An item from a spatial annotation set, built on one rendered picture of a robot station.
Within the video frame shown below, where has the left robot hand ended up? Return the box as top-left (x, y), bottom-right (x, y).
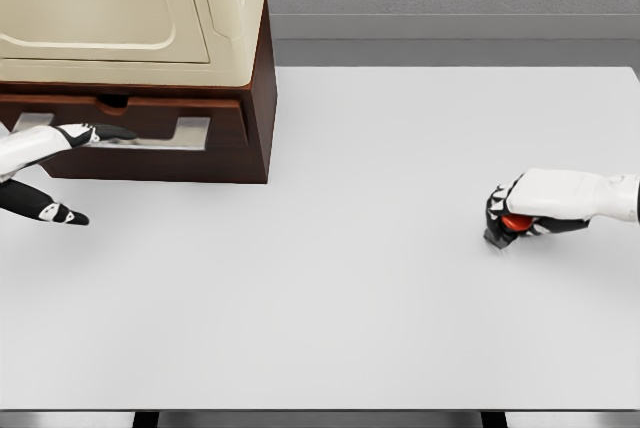
top-left (0, 121), bottom-right (139, 227)

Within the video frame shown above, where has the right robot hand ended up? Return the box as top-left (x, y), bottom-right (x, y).
top-left (483, 167), bottom-right (606, 242)

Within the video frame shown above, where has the red button switch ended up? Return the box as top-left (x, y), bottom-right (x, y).
top-left (482, 214), bottom-right (534, 250)

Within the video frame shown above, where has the brown drawer with metal handle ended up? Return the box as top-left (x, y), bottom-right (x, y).
top-left (0, 92), bottom-right (250, 152)

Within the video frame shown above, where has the brown cabinet with cream top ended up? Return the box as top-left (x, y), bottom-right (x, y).
top-left (0, 0), bottom-right (279, 185)

